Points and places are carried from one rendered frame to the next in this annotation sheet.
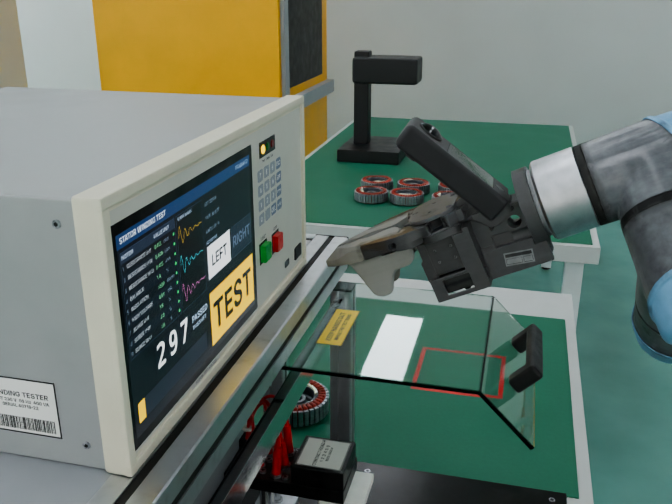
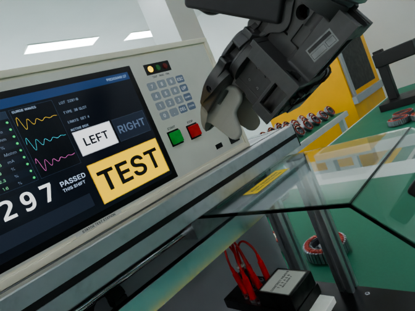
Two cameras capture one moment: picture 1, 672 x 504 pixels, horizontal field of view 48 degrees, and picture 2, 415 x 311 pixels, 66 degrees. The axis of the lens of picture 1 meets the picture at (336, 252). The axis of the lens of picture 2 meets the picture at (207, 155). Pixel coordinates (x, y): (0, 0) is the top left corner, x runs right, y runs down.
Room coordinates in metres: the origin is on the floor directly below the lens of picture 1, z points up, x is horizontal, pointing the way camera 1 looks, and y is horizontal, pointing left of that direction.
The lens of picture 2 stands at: (0.35, -0.22, 1.19)
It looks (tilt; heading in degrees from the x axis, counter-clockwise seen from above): 6 degrees down; 34
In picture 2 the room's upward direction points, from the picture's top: 23 degrees counter-clockwise
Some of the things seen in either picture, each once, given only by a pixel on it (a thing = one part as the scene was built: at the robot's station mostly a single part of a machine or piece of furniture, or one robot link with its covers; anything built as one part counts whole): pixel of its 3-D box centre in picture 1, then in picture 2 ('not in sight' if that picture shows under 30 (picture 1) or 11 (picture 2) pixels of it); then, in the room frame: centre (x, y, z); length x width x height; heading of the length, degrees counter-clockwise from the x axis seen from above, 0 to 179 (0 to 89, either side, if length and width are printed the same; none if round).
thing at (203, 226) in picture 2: not in sight; (197, 218); (0.74, 0.11, 1.05); 0.06 x 0.04 x 0.04; 166
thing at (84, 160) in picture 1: (52, 225); (75, 157); (0.70, 0.28, 1.22); 0.44 x 0.39 x 0.20; 166
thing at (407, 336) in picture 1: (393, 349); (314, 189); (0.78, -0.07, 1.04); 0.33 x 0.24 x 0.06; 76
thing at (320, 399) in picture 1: (296, 401); (325, 247); (1.10, 0.07, 0.77); 0.11 x 0.11 x 0.04
